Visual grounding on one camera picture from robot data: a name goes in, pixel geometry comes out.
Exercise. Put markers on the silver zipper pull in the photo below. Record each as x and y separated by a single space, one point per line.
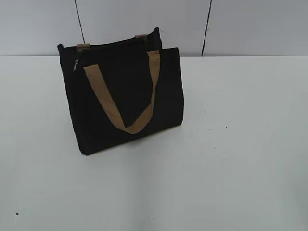
75 64

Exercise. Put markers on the black tote bag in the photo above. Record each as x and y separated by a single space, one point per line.
122 91

